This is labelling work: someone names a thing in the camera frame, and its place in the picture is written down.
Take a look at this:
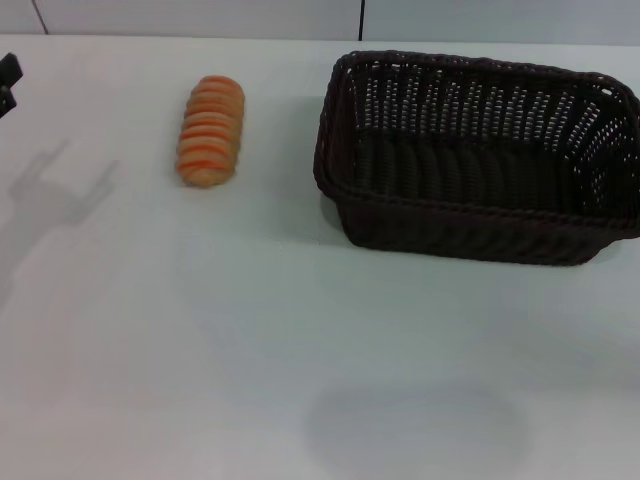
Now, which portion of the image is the orange and cream striped bread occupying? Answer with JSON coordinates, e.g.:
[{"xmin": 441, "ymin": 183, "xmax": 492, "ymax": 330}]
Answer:
[{"xmin": 173, "ymin": 74, "xmax": 247, "ymax": 189}]

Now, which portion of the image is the dark brown woven basket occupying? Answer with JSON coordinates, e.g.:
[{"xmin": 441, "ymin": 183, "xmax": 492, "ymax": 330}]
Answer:
[{"xmin": 313, "ymin": 49, "xmax": 640, "ymax": 268}]

